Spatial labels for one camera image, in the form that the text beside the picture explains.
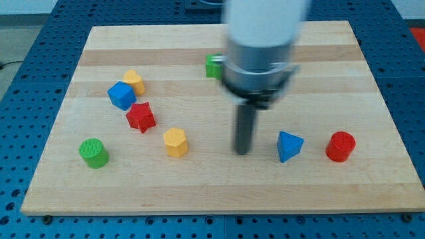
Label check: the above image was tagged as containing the silver end effector flange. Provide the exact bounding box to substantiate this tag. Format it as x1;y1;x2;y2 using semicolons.
212;40;298;110

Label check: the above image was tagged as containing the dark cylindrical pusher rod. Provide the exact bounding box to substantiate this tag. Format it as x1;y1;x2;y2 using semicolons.
233;104;256;155

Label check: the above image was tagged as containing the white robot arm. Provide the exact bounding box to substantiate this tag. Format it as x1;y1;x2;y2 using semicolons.
211;0;311;155

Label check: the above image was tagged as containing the green block behind arm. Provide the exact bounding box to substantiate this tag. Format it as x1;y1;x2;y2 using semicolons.
205;53;223;80

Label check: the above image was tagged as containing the blue triangle block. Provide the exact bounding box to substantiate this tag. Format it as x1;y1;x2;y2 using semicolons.
277;131;304;163

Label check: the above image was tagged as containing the yellow hexagon block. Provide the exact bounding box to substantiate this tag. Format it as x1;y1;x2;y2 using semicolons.
163;127;189;157

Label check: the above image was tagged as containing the wooden board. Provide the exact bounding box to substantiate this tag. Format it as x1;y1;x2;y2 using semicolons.
21;21;424;216

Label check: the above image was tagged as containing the red cylinder block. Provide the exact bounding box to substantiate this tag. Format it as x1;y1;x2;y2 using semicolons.
325;131;356;163

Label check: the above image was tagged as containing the red star block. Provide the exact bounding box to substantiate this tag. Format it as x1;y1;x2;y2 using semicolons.
126;102;156;133

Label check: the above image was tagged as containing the yellow heart block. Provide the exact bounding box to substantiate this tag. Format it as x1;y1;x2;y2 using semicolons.
122;70;145;96

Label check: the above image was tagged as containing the blue cube block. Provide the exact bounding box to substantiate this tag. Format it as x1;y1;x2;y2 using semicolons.
107;82;137;111

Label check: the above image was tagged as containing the green cylinder block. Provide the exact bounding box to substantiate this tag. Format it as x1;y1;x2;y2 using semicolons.
78;138;110;169

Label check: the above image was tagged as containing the black cable on floor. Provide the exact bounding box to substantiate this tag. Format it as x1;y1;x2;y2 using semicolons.
0;60;23;70

